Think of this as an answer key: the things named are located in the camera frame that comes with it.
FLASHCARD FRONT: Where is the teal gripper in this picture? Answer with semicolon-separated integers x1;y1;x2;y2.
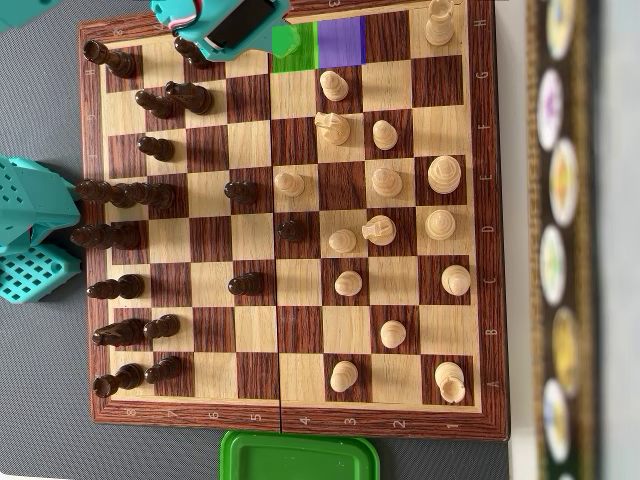
149;0;292;64

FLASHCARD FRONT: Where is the light wooden pawn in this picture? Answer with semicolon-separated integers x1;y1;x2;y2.
372;119;399;151
318;69;350;103
379;319;407;350
329;360;359;394
273;171;305;199
272;22;302;56
334;269;364;297
328;228;358;255

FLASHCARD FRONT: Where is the teal perforated robot base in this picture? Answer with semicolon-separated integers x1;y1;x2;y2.
0;243;84;305

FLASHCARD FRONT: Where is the dark wooden pawn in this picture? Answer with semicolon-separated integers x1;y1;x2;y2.
137;135;176;162
227;272;265;297
143;313;181;341
223;180;259;205
277;219;309;245
134;88;174;120
144;354;184;385
173;35;214;70

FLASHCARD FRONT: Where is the dark wooden knight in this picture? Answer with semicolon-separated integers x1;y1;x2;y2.
92;317;146;349
164;81;215;116

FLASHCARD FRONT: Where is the light wooden knight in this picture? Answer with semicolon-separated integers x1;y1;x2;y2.
361;214;397;247
313;110;351;147

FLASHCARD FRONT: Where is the light wooden rook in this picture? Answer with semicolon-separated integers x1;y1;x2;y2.
433;360;467;405
424;0;464;47

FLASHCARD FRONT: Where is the dark wooden rook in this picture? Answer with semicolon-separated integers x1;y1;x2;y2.
82;39;137;80
93;363;144;400

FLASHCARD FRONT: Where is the light wooden king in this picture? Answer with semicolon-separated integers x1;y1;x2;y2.
427;155;462;196

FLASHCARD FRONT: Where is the dark wooden king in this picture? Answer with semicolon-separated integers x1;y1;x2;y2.
75;179;134;209

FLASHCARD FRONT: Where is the dark wooden queen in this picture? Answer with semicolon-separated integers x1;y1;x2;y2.
69;223;141;251

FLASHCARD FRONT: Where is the wooden chessboard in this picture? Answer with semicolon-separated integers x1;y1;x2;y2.
77;0;512;442

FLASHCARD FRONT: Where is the patterned decorative strip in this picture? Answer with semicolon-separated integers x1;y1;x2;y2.
524;0;604;480

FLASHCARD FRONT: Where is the green plastic lid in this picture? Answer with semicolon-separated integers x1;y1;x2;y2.
219;428;381;480

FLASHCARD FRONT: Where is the grey textured mat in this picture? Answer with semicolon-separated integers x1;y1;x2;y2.
0;0;512;480

